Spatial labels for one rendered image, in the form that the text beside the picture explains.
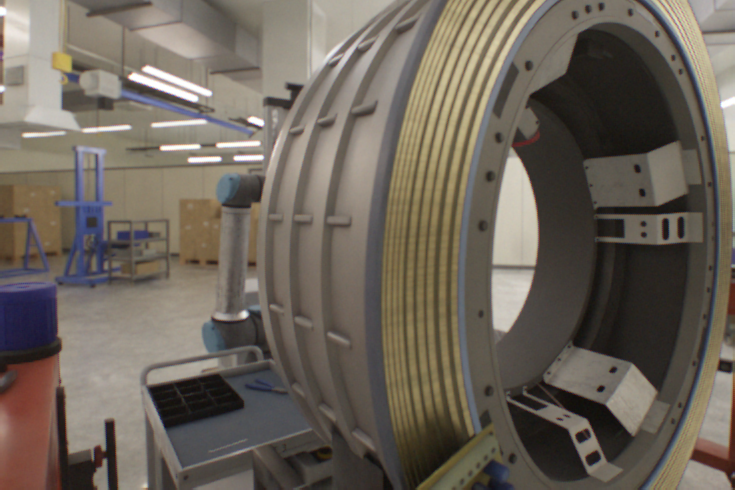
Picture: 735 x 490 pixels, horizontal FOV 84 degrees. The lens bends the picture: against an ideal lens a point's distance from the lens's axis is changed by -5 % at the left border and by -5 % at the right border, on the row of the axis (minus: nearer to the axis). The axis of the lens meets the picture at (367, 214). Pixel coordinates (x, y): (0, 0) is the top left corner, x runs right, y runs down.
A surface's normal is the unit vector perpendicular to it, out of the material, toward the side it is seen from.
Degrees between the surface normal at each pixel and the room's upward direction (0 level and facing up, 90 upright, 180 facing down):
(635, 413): 61
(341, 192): 79
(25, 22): 90
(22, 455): 0
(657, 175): 104
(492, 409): 90
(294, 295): 92
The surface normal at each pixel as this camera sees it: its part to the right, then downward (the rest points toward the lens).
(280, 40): -0.26, 0.02
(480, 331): 0.58, 0.02
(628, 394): 0.29, -0.47
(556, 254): -0.80, -0.14
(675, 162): 0.08, 0.27
